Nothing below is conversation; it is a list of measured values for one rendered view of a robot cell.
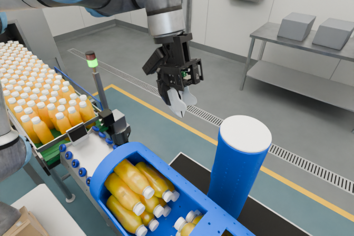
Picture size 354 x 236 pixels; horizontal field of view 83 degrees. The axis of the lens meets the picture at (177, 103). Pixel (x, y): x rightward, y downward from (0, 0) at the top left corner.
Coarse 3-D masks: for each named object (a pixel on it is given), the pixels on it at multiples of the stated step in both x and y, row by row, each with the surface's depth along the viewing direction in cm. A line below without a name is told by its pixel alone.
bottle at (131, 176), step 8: (128, 160) 83; (120, 168) 78; (128, 168) 78; (136, 168) 80; (120, 176) 78; (128, 176) 75; (136, 176) 75; (144, 176) 76; (128, 184) 75; (136, 184) 73; (144, 184) 73; (136, 192) 73
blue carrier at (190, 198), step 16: (128, 144) 81; (112, 160) 75; (144, 160) 97; (160, 160) 80; (96, 176) 74; (176, 176) 72; (96, 192) 73; (192, 192) 67; (176, 208) 85; (192, 208) 82; (208, 208) 63; (160, 224) 82; (208, 224) 57; (224, 224) 59; (240, 224) 62
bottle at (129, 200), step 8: (112, 176) 80; (104, 184) 80; (112, 184) 78; (120, 184) 77; (112, 192) 77; (120, 192) 75; (128, 192) 75; (120, 200) 74; (128, 200) 73; (136, 200) 74; (128, 208) 73
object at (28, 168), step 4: (28, 164) 121; (24, 168) 120; (28, 168) 122; (32, 168) 124; (28, 172) 123; (32, 172) 125; (36, 172) 128; (32, 176) 126; (36, 176) 129; (40, 176) 133; (36, 180) 130; (40, 180) 132; (36, 184) 131; (48, 188) 140; (52, 192) 145
